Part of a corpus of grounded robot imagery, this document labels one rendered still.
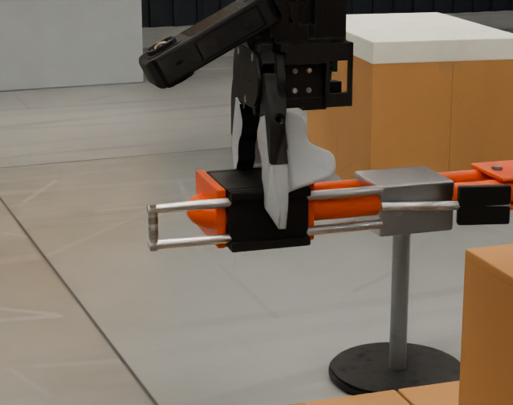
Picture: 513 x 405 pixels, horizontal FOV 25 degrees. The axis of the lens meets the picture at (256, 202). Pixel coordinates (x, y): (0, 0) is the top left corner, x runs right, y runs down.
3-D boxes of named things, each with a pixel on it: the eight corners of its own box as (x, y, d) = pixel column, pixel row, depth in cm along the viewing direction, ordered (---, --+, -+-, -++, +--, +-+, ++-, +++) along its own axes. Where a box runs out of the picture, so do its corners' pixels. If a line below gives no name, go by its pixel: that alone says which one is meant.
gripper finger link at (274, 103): (294, 160, 91) (281, 50, 92) (274, 161, 90) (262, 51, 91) (277, 170, 95) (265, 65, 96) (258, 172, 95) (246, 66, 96)
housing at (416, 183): (421, 211, 108) (423, 164, 106) (454, 231, 101) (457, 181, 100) (351, 218, 106) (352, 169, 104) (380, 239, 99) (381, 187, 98)
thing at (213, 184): (287, 217, 105) (287, 162, 103) (315, 239, 98) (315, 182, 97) (196, 225, 102) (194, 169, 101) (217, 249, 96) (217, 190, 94)
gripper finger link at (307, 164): (348, 219, 93) (334, 106, 94) (277, 226, 91) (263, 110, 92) (335, 224, 96) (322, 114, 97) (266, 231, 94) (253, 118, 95)
